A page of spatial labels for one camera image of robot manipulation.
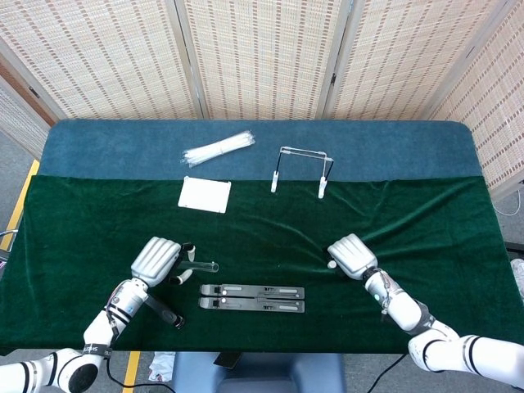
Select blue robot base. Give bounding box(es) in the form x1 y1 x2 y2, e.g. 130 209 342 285
172 350 347 393

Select bundle of white zip ties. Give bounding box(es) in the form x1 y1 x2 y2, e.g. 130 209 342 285
182 129 257 169

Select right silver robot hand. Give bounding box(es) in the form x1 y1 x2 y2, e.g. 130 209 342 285
327 233 377 282

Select black cable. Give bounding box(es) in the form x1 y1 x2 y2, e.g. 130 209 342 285
106 359 177 390
374 351 410 393

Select clear plastic tube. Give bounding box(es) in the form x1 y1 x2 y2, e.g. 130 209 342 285
179 261 220 274

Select black folding laptop stand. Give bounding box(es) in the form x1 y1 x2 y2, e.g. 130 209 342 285
199 283 306 314

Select crumpled white paper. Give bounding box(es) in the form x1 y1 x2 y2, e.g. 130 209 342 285
147 352 178 382

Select green velvet cloth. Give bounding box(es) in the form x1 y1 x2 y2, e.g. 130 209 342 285
0 174 517 356

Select flat black device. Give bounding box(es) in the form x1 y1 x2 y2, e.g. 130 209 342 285
213 352 242 368

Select wire display stand white feet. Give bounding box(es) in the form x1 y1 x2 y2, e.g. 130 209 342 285
269 146 335 200

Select thin white cable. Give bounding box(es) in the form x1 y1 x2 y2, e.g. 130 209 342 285
494 202 522 217

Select woven bamboo screen panel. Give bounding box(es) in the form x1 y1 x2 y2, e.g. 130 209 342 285
323 0 517 122
174 0 353 120
0 75 52 160
429 0 524 197
0 0 206 122

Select blue table cloth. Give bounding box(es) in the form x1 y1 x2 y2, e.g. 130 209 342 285
34 118 482 183

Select white plastic tray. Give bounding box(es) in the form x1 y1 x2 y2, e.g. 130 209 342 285
178 175 233 214

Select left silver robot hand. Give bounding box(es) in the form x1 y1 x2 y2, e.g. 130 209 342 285
129 236 197 288

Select metal chair frame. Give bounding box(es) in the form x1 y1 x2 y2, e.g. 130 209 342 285
0 228 20 263

